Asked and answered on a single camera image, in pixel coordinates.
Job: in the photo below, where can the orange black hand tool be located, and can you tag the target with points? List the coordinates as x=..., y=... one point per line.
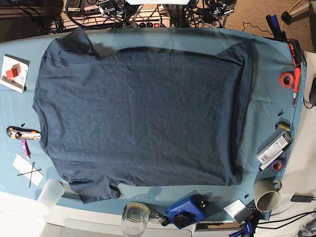
x=295, y=51

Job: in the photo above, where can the blue spring clamp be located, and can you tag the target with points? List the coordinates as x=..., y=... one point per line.
x=248, y=230

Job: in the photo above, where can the small yellow battery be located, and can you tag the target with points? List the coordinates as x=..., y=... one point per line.
x=283, y=126

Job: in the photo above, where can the packaged marker set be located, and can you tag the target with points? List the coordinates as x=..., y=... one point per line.
x=275, y=148

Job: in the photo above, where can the booklet with red cube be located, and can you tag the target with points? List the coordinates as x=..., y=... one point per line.
x=14, y=73

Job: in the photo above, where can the teal table cloth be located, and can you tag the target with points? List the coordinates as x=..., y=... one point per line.
x=269, y=103

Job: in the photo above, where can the white paper card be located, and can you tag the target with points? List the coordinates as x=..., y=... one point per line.
x=28, y=170

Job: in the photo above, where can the black power adapter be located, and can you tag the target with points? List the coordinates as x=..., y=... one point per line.
x=302, y=198

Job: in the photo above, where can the pink glue tube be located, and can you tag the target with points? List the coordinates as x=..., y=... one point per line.
x=25, y=149

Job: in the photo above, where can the black remote control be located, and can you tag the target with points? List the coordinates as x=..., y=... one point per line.
x=245, y=213

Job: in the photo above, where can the orange screwdriver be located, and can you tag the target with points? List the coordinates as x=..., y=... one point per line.
x=297, y=74

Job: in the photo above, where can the white business card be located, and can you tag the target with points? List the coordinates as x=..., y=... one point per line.
x=234, y=208

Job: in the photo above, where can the dark blue T-shirt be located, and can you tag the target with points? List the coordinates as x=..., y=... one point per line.
x=141, y=116

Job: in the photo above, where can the frosted plastic cup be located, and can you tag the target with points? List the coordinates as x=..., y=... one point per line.
x=51, y=193

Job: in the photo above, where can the blue clamp device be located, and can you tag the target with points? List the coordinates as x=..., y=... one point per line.
x=187, y=211

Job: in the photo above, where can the silver padlock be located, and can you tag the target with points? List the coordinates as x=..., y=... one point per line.
x=163, y=220

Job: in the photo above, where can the red tape roll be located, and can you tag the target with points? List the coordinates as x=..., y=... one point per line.
x=286, y=79

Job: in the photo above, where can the orange utility knife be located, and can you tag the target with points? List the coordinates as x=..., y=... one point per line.
x=22, y=134

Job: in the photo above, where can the purple tape roll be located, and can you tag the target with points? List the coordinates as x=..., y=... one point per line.
x=276, y=165

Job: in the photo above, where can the clear glass jar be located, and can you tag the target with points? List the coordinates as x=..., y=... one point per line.
x=134, y=219

